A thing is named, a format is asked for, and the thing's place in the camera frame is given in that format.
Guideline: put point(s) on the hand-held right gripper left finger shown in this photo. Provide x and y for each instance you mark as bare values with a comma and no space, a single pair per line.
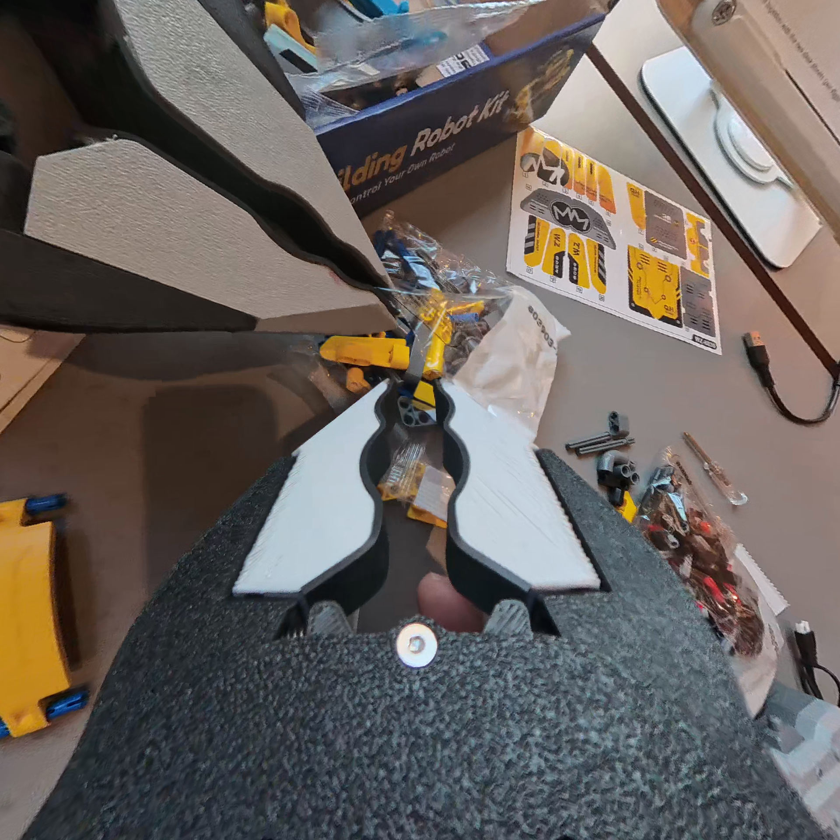
315,518

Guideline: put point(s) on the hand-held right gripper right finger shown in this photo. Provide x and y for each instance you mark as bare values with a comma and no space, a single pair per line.
525,518

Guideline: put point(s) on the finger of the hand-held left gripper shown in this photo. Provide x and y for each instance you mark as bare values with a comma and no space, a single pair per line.
249,98
164,229

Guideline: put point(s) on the clear bag of small pins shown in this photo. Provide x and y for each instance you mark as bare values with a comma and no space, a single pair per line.
512,348

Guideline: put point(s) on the blue cardboard kit box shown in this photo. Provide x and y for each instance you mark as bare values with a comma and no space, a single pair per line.
426,144

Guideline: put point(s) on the yellow panel brick blue pin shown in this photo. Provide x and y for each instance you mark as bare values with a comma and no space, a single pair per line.
33,590

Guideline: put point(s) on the person's right hand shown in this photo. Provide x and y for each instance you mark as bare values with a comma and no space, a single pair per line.
453,604

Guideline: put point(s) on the yellow axle connector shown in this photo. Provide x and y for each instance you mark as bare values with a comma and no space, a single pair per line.
627,506

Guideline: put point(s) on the large white label parts bag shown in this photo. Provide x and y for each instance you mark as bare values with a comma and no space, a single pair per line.
367,39

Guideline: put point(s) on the grey pin connector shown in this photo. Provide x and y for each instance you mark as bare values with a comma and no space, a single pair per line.
619,424

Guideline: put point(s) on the clear bag black red parts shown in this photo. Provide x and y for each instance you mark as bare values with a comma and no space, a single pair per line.
702,558

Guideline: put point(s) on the sticker sheet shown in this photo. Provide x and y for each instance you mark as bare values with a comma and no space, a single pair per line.
610,236

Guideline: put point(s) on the grey battery hub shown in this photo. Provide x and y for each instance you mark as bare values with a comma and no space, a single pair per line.
807,754

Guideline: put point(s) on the instruction sign on white stand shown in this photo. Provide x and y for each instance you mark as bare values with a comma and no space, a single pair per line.
722,131

